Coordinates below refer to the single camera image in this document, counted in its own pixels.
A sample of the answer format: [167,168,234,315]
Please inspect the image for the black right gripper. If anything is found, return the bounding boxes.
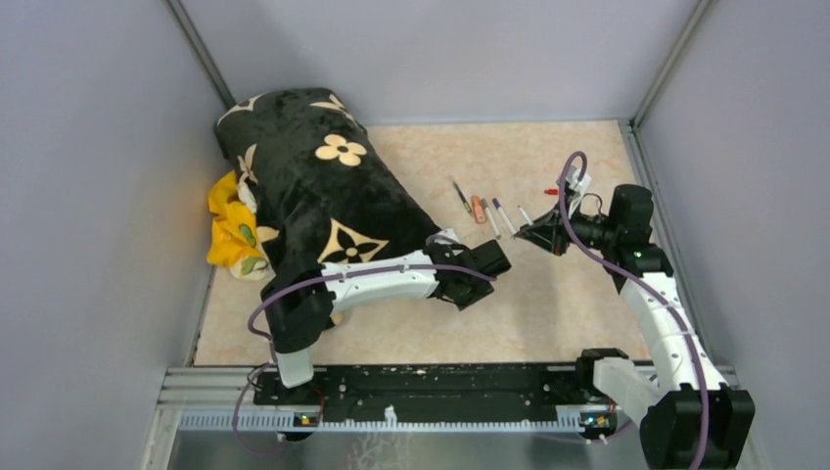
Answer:
[519,194,620,257]

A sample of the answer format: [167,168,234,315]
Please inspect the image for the thin white black-tip pen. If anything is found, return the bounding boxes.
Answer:
[517,206,535,227]

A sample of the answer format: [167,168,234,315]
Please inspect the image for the white marker purple cap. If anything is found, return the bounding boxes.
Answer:
[492,198,517,237]

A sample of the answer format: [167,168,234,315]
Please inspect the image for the white marker black cap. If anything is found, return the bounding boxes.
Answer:
[481,199,501,240]

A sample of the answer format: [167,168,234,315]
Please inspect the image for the orange pen red cap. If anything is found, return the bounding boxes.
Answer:
[470,195,487,224]

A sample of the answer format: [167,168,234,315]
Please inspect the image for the black gel pen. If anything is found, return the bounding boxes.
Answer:
[450,178,473,216]

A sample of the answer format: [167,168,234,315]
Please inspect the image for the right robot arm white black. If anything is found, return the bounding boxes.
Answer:
[516,184,756,469]

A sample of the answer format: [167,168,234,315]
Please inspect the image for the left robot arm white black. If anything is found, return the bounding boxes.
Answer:
[254,235,511,405]

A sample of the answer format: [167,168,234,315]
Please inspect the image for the black floral plush blanket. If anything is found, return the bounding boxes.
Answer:
[214,88,441,269]

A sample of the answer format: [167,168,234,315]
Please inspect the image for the yellow cloth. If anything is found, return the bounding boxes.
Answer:
[206,170,279,281]

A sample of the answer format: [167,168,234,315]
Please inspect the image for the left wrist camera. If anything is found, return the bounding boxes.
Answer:
[425,228,466,248]

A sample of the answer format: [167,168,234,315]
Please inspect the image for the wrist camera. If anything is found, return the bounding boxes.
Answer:
[425,228,466,248]
[565,166,591,207]

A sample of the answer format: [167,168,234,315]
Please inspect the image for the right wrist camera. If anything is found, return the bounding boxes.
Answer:
[565,166,591,207]

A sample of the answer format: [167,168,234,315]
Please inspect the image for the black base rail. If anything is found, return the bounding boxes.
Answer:
[254,362,621,432]

